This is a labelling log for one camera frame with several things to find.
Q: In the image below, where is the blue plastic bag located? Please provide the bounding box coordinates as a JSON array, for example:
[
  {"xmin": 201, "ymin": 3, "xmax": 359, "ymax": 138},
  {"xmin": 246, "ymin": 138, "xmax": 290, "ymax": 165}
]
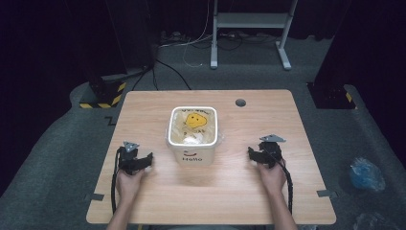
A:
[{"xmin": 349, "ymin": 156, "xmax": 387, "ymax": 193}]

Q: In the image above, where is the right hand-held gripper black cable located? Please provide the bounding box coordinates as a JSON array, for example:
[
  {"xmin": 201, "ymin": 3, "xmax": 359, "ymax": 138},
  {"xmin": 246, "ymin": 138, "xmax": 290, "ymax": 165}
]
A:
[{"xmin": 277, "ymin": 158, "xmax": 294, "ymax": 215}]

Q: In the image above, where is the cream plastic trash bin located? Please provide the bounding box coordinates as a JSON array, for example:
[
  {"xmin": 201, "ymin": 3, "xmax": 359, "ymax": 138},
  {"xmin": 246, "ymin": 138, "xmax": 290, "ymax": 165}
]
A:
[{"xmin": 166, "ymin": 105, "xmax": 222, "ymax": 167}]

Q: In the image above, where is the left hand-held gripper black cable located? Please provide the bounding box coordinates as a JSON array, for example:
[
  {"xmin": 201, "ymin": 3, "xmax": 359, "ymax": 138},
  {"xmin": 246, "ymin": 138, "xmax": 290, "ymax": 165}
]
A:
[{"xmin": 110, "ymin": 147, "xmax": 124, "ymax": 215}]

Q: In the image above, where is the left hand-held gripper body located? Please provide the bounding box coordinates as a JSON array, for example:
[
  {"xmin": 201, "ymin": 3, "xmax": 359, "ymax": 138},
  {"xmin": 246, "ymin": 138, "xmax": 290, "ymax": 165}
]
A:
[{"xmin": 118, "ymin": 140, "xmax": 143, "ymax": 175}]

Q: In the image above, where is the black base with striped edge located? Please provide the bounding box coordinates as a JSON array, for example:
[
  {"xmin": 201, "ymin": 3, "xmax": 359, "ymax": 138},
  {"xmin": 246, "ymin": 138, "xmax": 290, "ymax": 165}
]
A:
[
  {"xmin": 306, "ymin": 81, "xmax": 357, "ymax": 110},
  {"xmin": 79, "ymin": 80, "xmax": 127, "ymax": 110}
]

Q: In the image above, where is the white floor cable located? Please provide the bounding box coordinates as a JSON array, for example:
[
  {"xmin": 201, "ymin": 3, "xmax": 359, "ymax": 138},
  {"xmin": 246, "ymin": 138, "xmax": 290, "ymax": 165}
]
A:
[{"xmin": 158, "ymin": 0, "xmax": 214, "ymax": 68}]

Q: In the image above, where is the grey tape strip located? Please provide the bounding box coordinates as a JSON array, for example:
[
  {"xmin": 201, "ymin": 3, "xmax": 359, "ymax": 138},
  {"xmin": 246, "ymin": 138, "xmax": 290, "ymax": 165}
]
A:
[
  {"xmin": 316, "ymin": 189, "xmax": 339, "ymax": 198},
  {"xmin": 83, "ymin": 193, "xmax": 105, "ymax": 202}
]

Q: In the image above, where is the hand-held gripper black cable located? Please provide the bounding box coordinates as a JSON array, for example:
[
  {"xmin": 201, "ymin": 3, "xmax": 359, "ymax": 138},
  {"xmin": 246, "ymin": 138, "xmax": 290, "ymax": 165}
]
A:
[
  {"xmin": 110, "ymin": 147, "xmax": 124, "ymax": 215},
  {"xmin": 277, "ymin": 158, "xmax": 294, "ymax": 215}
]

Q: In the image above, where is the person's left hand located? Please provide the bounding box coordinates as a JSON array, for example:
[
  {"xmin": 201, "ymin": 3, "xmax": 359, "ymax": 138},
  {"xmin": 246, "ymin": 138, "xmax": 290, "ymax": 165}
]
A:
[{"xmin": 116, "ymin": 167, "xmax": 147, "ymax": 199}]

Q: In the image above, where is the crumpled white paper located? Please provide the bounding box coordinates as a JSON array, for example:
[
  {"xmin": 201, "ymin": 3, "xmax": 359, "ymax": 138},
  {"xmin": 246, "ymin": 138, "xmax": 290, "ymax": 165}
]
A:
[{"xmin": 183, "ymin": 131, "xmax": 205, "ymax": 146}]

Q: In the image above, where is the white metal stand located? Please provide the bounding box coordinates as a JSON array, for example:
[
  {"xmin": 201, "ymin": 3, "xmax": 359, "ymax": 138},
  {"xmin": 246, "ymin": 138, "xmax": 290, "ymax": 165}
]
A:
[{"xmin": 209, "ymin": 0, "xmax": 299, "ymax": 72}]

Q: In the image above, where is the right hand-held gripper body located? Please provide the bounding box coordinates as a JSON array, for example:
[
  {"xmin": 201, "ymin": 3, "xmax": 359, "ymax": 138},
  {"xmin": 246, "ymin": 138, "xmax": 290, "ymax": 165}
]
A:
[{"xmin": 259, "ymin": 133, "xmax": 287, "ymax": 170}]

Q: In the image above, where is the person's right hand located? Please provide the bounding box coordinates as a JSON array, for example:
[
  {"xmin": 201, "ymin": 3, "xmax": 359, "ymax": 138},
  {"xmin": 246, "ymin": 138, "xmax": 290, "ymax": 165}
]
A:
[{"xmin": 257, "ymin": 162, "xmax": 287, "ymax": 196}]

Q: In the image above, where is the black floor cable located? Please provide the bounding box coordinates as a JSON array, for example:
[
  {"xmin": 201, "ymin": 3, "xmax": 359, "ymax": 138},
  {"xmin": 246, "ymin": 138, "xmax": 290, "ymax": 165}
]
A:
[{"xmin": 131, "ymin": 58, "xmax": 192, "ymax": 91}]

